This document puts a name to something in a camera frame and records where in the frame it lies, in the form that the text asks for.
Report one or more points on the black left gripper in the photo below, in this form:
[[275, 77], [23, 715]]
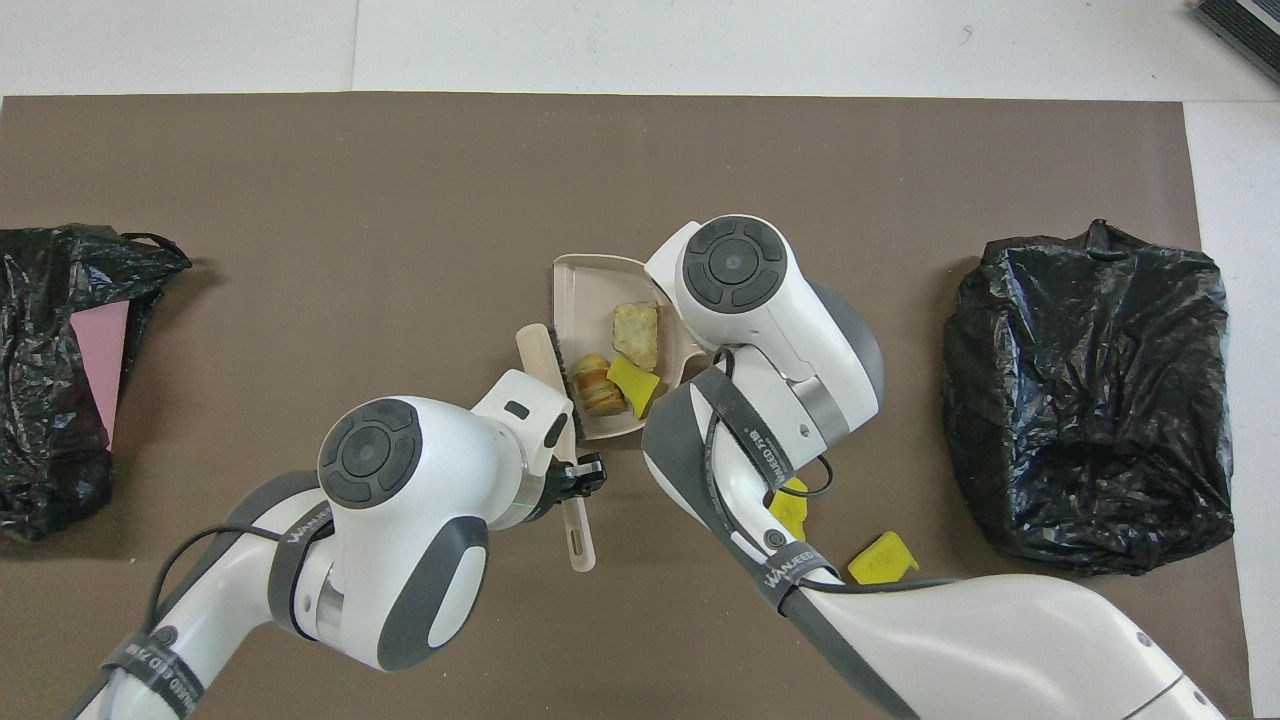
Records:
[[550, 495]]

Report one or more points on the striped croissant toy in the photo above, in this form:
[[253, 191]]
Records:
[[597, 388]]

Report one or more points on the yellow sponge wedge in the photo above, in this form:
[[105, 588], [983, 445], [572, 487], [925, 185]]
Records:
[[636, 388]]

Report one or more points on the beige brush with black bristles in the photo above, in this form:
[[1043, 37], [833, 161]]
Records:
[[538, 350]]

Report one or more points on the pale bread slice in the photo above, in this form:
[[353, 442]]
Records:
[[637, 335]]

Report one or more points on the beige plastic dustpan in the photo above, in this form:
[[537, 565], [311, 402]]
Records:
[[585, 300]]

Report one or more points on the curved yellow sponge piece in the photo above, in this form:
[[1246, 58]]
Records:
[[792, 510]]

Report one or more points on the notched yellow sponge piece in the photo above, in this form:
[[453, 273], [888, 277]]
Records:
[[880, 560]]

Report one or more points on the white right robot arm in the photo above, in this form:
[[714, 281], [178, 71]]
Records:
[[780, 330]]

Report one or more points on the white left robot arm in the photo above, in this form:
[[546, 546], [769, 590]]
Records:
[[400, 540]]

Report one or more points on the pink plastic bin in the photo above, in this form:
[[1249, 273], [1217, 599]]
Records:
[[103, 360]]

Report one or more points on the black bag lined bin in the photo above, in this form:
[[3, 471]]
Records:
[[1090, 400]]

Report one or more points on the black bag over pink bin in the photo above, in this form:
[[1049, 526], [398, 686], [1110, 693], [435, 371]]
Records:
[[40, 420]]

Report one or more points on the brown table mat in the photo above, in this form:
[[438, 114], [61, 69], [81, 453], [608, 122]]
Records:
[[400, 200]]

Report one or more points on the dark ribbed device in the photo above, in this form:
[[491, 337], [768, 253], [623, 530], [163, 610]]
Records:
[[1245, 30]]

